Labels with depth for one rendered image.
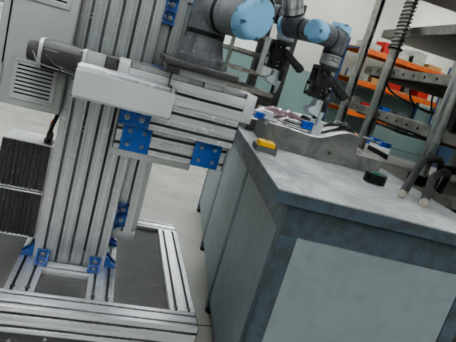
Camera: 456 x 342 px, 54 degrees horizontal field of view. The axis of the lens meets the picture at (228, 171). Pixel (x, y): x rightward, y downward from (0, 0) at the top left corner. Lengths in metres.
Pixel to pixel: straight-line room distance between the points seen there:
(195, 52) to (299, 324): 0.85
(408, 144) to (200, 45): 1.53
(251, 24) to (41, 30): 0.64
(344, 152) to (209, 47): 0.78
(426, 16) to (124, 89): 10.25
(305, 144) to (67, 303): 1.04
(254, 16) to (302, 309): 0.83
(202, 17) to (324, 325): 0.97
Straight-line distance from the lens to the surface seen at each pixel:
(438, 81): 2.41
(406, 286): 1.45
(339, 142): 1.87
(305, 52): 9.78
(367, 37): 3.24
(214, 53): 1.38
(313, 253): 1.30
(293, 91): 9.77
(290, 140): 1.81
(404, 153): 2.61
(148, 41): 1.55
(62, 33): 1.52
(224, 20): 1.31
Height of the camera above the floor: 1.08
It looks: 13 degrees down
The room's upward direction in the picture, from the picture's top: 16 degrees clockwise
